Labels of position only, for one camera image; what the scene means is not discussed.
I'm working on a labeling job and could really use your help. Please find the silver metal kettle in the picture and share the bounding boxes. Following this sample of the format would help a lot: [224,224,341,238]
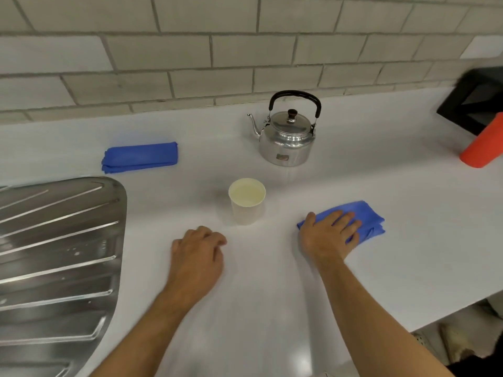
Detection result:
[247,90,322,168]

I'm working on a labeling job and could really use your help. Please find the folded blue cloth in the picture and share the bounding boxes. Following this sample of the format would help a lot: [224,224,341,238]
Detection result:
[101,142,179,174]

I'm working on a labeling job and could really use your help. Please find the blue cloth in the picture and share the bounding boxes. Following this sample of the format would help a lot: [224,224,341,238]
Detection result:
[101,142,179,174]
[297,200,386,245]

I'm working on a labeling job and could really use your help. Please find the white paper cup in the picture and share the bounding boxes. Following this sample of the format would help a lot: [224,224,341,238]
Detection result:
[228,178,266,226]

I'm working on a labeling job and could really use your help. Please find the person's black trousers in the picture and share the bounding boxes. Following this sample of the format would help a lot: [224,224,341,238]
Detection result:
[447,347,503,377]

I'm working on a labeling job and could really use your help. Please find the person's right hand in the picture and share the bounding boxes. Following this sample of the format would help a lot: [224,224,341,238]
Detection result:
[298,210,362,270]

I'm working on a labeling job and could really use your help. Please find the stainless steel sink drainboard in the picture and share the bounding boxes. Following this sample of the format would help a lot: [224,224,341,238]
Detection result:
[0,176,128,377]

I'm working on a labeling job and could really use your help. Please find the person's left forearm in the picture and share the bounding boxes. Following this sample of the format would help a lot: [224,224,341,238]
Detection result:
[88,288,194,377]

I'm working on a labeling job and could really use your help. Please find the person's right forearm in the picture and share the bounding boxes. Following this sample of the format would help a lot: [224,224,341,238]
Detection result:
[313,258,453,377]

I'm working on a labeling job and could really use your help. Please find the person's left hand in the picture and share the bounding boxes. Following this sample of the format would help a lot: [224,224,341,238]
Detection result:
[165,226,228,309]

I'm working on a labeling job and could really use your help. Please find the beige shoe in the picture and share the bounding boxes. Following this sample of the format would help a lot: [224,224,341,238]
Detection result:
[439,322,489,365]

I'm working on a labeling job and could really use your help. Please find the black box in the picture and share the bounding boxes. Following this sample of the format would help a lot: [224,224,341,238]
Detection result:
[436,66,503,136]

